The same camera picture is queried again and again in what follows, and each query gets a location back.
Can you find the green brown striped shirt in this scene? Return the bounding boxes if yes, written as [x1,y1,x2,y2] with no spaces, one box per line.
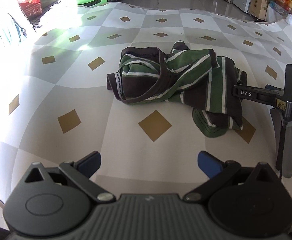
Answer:
[106,41,247,138]

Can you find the white round device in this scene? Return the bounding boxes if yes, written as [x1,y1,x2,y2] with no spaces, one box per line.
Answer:
[285,14,292,25]

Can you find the brown cardboard box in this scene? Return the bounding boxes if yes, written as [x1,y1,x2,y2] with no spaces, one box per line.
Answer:
[248,0,268,20]

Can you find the red christmas bag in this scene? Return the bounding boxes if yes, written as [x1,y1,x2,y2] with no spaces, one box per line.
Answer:
[10,0,43,27]

